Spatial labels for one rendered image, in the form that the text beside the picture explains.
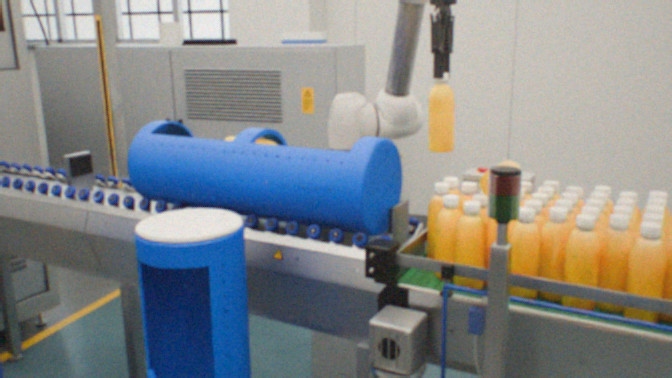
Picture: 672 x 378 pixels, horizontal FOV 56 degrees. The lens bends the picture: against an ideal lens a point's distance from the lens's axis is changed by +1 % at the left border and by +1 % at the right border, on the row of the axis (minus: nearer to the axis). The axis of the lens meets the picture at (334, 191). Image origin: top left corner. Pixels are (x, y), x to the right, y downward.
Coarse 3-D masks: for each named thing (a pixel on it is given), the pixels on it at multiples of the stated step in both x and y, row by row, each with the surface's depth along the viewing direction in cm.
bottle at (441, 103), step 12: (444, 84) 174; (432, 96) 174; (444, 96) 173; (432, 108) 175; (444, 108) 173; (432, 120) 176; (444, 120) 174; (432, 132) 176; (444, 132) 175; (432, 144) 177; (444, 144) 175
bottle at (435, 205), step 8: (440, 192) 171; (448, 192) 172; (432, 200) 172; (440, 200) 171; (432, 208) 172; (440, 208) 171; (432, 216) 172; (432, 224) 173; (432, 232) 173; (432, 240) 174; (432, 248) 174; (432, 256) 175
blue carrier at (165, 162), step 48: (144, 144) 207; (192, 144) 198; (240, 144) 190; (384, 144) 177; (144, 192) 212; (192, 192) 199; (240, 192) 188; (288, 192) 179; (336, 192) 171; (384, 192) 181
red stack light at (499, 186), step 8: (496, 176) 123; (520, 176) 123; (496, 184) 124; (504, 184) 123; (512, 184) 123; (520, 184) 124; (496, 192) 124; (504, 192) 123; (512, 192) 123; (520, 192) 125
